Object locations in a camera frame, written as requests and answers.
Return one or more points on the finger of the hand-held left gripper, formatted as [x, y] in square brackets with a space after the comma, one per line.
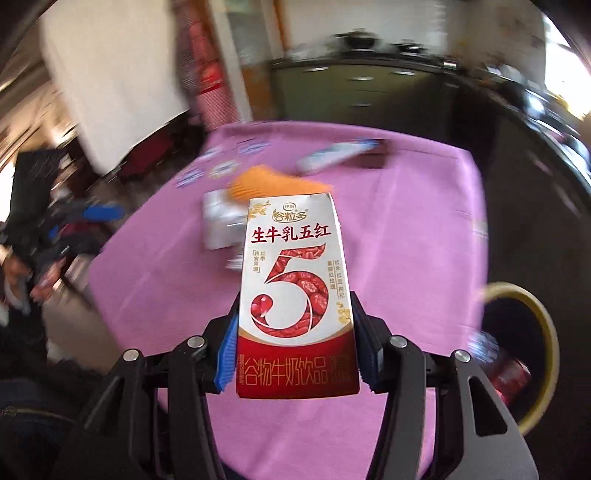
[101, 213]

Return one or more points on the small brown box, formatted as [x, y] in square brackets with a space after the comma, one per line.
[373, 161]

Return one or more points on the clear bottle with white label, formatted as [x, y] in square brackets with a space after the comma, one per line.
[332, 157]

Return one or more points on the sliding glass door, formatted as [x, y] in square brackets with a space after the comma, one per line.
[238, 60]

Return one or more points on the red white milk carton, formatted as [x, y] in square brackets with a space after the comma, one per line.
[295, 277]

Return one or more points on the crumpled silver wrapper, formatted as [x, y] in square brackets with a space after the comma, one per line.
[221, 221]

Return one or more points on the bright window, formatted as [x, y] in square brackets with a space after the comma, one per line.
[570, 64]

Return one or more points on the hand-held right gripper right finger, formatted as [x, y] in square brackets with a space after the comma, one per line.
[369, 360]

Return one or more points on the dark base cabinets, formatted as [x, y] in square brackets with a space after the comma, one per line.
[517, 184]

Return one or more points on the pink floral tablecloth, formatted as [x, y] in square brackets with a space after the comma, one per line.
[415, 254]

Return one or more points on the orange foam net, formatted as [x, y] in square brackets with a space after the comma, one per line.
[268, 184]

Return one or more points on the red checked apron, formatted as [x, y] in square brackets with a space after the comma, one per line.
[207, 83]

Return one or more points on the black bin with yellow rim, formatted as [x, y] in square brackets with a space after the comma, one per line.
[531, 332]

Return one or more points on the black wok with lid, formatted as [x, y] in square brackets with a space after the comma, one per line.
[358, 40]

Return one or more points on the person's dark trousers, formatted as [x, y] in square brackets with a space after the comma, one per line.
[32, 434]

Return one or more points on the white curtain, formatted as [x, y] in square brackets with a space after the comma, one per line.
[115, 69]

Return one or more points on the green base cabinets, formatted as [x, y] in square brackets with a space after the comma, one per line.
[360, 97]

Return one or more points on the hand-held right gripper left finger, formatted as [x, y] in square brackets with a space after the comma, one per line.
[226, 364]

